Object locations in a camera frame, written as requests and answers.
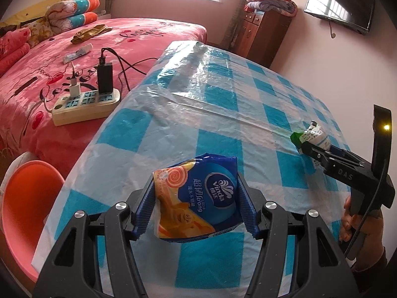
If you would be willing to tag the yellow floral pillow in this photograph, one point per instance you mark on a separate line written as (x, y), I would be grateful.
(38, 32)

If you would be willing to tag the white charger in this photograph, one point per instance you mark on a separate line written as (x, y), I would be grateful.
(74, 90)

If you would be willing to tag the brown wooden cabinet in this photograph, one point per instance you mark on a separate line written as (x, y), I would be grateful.
(266, 37)

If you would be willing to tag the yellow headboard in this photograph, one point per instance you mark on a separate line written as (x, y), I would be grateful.
(31, 11)

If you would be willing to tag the person's right hand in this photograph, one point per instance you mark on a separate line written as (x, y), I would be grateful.
(373, 229)

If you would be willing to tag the folded pink grey blanket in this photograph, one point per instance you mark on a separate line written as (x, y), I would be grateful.
(273, 3)

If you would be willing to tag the white tube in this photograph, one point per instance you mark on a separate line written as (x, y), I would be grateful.
(77, 54)

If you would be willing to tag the white green packet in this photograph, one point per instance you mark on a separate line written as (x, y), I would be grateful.
(316, 136)

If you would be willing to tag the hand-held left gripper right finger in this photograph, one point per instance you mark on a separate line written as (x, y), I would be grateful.
(248, 208)

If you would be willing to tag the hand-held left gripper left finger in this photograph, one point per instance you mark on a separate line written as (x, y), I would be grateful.
(144, 211)

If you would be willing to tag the orange plastic stool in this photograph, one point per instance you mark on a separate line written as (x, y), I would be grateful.
(28, 198)

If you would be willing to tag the cream power strip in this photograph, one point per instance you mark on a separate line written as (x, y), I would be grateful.
(80, 108)

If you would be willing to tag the pink printed bed blanket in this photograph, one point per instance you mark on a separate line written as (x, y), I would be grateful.
(149, 37)

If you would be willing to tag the person's right forearm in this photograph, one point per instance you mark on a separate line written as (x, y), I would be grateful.
(375, 264)

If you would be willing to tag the blue orange tissue pack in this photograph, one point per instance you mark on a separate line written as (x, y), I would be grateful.
(198, 198)

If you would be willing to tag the rolled colourful quilt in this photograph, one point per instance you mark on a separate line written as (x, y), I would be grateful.
(71, 14)

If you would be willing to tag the blue white checkered tablecloth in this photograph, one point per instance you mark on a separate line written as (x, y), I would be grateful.
(217, 115)

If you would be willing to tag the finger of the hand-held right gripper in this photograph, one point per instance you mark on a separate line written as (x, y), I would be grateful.
(341, 170)
(341, 152)

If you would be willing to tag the clear plastic sheet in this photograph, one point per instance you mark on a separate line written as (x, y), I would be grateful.
(192, 77)

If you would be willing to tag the gold brown cloth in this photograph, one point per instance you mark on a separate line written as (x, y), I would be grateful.
(90, 32)

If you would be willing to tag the dark brown cloth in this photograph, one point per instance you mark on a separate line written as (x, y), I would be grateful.
(6, 30)

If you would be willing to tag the wall television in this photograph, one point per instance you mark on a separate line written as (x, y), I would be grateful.
(341, 3)

